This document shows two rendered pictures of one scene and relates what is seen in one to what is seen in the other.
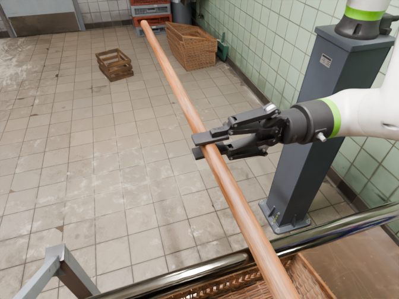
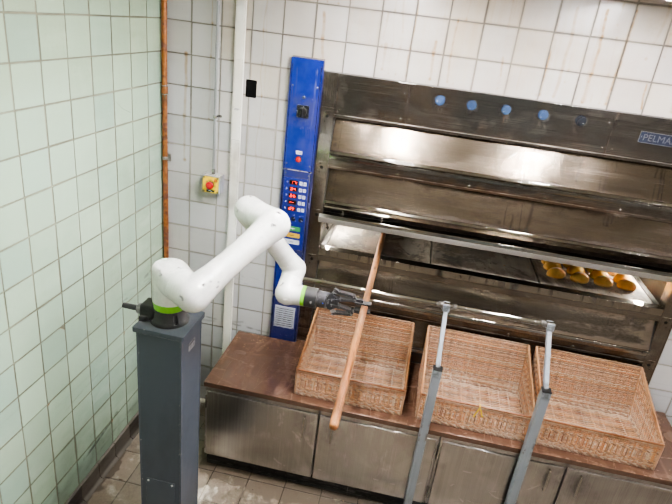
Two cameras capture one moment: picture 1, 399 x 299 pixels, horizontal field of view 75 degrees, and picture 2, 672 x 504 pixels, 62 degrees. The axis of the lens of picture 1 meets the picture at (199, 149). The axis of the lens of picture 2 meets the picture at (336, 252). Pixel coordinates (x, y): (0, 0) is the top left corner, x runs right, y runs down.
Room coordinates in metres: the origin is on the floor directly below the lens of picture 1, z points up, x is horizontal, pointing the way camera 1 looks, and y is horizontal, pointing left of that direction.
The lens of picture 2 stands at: (2.42, 0.76, 2.36)
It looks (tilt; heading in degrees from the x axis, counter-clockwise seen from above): 23 degrees down; 205
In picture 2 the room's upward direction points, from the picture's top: 7 degrees clockwise
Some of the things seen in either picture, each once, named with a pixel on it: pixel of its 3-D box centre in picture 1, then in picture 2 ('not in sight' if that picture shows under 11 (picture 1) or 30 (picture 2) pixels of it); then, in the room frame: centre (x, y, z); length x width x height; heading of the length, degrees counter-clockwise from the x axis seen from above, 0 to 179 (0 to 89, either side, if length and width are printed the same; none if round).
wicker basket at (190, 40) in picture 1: (190, 37); not in sight; (3.39, 0.11, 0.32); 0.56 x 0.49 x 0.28; 25
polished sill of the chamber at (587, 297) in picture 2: not in sight; (483, 278); (-0.37, 0.34, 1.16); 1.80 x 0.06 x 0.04; 107
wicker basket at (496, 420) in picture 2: not in sight; (474, 379); (-0.10, 0.46, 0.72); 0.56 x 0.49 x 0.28; 107
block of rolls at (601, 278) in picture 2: not in sight; (580, 259); (-0.94, 0.77, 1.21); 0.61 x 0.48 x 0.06; 17
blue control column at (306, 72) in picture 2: not in sight; (323, 210); (-0.92, -0.93, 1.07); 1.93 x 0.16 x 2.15; 17
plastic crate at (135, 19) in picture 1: (151, 16); not in sight; (4.54, 0.78, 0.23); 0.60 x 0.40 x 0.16; 107
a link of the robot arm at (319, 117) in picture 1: (308, 123); (312, 297); (0.46, -0.24, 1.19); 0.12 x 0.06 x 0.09; 18
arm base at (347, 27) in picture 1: (371, 22); (156, 309); (1.01, -0.63, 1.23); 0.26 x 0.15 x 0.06; 107
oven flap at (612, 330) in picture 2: not in sight; (478, 304); (-0.35, 0.35, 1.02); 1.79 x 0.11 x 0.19; 107
